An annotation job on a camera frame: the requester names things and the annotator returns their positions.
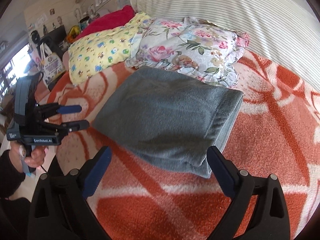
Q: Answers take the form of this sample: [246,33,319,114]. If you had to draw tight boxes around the grey fleece pants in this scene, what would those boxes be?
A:
[92,67,244,178]

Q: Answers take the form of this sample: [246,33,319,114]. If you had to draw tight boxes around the person's left forearm black sleeve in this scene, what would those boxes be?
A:
[0,150,25,198]

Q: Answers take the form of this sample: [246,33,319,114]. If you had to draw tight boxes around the person's left hand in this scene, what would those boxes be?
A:
[9,141,48,173]

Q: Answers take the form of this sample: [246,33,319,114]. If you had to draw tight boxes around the white printed tote bag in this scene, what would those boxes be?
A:
[39,43,66,87]

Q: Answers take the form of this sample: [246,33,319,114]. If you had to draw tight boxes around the wooden framed window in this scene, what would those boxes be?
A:
[1,42,31,101]

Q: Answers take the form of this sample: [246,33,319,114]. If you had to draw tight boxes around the yellow cartoon print pillow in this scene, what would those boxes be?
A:
[68,12,151,86]

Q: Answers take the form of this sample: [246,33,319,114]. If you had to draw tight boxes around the orange white fleece blanket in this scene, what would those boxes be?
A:
[35,49,320,240]

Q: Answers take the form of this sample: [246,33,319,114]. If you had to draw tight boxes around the red folded cloth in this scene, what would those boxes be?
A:
[76,5,136,40]

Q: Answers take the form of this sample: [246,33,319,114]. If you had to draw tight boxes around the floral folded cloth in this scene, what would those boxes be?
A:
[125,17,249,88]

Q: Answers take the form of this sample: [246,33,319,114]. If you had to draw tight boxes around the white striped bedding roll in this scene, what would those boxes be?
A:
[130,0,319,88]

